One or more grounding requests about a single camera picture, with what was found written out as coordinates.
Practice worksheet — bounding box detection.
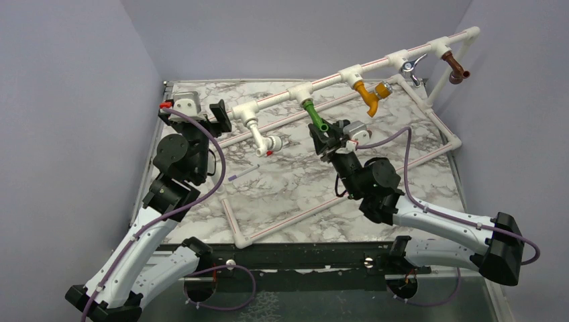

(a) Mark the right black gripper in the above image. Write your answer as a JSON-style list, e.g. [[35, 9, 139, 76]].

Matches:
[[311, 117, 365, 199]]

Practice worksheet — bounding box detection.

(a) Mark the green faucet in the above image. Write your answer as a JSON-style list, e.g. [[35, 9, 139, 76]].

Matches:
[[301, 99, 329, 132]]

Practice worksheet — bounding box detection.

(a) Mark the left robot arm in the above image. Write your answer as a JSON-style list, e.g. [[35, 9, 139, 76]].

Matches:
[[65, 98, 232, 321]]

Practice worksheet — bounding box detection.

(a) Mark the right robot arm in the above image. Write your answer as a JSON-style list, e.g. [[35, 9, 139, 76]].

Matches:
[[308, 120, 529, 286]]

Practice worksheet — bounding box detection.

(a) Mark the white plastic faucet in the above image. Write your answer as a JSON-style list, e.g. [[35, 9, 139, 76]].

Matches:
[[246, 120, 283, 157]]

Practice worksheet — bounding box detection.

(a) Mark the purple white pen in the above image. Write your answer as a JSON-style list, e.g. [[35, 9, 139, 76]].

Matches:
[[227, 164, 260, 182]]

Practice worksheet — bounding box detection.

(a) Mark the orange yellow faucet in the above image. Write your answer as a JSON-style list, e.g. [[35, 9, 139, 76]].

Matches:
[[353, 80, 393, 117]]

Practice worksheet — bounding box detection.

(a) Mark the chrome lever faucet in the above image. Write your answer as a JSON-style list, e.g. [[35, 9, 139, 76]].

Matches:
[[399, 54, 428, 88]]

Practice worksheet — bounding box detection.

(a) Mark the brown faucet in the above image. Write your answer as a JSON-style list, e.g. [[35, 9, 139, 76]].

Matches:
[[441, 50, 470, 85]]

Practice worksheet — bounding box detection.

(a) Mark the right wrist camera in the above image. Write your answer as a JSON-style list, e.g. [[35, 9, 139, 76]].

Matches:
[[343, 121, 372, 151]]

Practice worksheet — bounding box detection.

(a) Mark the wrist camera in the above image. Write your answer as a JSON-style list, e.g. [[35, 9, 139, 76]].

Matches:
[[172, 91, 202, 117], [343, 121, 372, 151]]

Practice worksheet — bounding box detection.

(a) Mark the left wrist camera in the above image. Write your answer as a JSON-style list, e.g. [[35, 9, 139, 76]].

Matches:
[[172, 91, 202, 117]]

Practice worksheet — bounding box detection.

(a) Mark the black table front rail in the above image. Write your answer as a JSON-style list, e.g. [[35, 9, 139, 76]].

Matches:
[[178, 241, 431, 293]]

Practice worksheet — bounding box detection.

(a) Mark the white PVC pipe frame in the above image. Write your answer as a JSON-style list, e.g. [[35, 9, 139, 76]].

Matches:
[[209, 25, 482, 250]]

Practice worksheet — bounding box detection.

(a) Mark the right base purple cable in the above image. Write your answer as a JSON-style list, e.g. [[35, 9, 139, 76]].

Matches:
[[385, 271, 462, 309]]

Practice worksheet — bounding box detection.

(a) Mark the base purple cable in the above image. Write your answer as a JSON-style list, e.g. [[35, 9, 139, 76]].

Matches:
[[183, 264, 258, 313], [385, 271, 462, 309]]

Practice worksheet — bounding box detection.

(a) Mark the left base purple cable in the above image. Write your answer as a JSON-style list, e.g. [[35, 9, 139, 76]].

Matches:
[[183, 264, 258, 313]]

